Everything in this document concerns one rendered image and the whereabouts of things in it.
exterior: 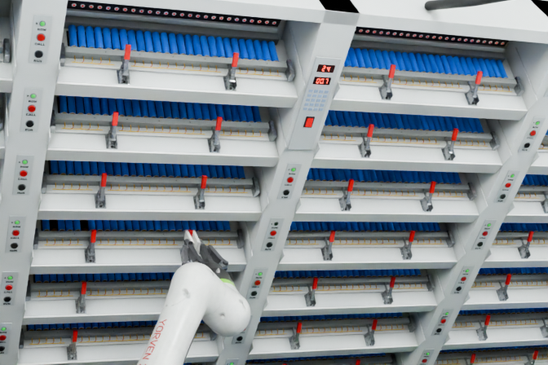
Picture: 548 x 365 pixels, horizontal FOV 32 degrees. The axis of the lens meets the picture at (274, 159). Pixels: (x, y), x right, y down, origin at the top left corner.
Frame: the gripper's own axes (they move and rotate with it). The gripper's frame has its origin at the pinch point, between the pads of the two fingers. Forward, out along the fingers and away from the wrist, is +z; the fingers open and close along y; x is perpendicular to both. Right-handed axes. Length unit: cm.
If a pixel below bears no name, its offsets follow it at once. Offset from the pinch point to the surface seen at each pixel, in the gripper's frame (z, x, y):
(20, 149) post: -6, 29, -49
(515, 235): 7, -2, 111
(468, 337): 10, -44, 108
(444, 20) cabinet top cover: -13, 72, 51
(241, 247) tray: 5.0, -5.1, 16.8
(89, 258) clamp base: 0.8, -5.9, -27.4
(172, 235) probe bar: 6.9, -2.2, -3.7
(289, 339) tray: 11, -43, 42
